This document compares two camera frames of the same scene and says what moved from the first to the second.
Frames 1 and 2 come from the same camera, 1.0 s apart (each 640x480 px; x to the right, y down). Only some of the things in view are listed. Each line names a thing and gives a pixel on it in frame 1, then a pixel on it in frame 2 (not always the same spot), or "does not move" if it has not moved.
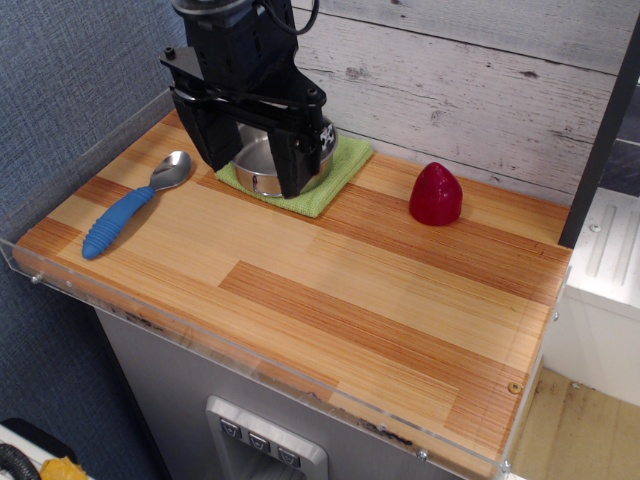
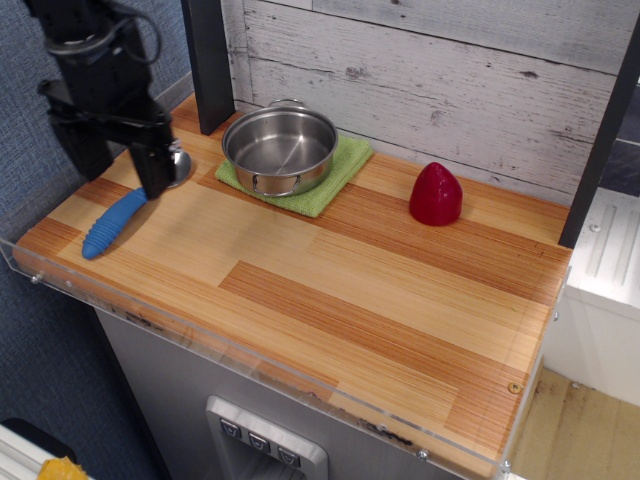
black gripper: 243,65 -> 110,93
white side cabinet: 593,340 does not move
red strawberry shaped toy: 436,197 does not move
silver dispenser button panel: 248,444 does not move
